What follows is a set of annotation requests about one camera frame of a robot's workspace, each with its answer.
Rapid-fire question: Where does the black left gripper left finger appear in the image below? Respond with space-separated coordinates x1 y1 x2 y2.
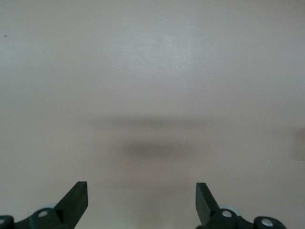
14 181 89 229

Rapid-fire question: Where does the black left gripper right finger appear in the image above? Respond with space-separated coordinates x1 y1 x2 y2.
195 183 256 229

